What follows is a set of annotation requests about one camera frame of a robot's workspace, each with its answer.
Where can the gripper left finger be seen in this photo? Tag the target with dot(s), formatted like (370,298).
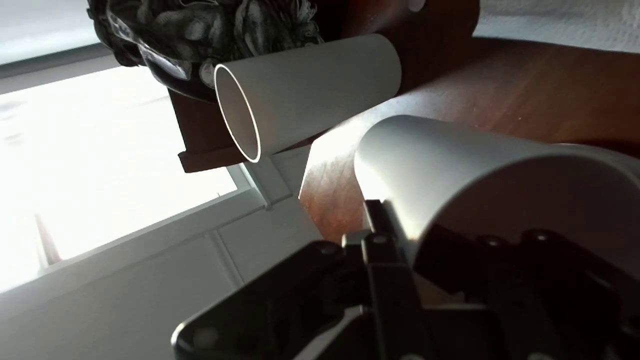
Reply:
(385,290)

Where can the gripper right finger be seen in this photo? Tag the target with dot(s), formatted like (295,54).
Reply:
(540,285)

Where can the grey cup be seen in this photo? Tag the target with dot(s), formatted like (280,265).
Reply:
(320,85)
(450,165)

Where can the window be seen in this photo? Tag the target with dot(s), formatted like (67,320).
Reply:
(100,165)

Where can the black patterned bowl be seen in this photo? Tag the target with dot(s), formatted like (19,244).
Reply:
(200,30)

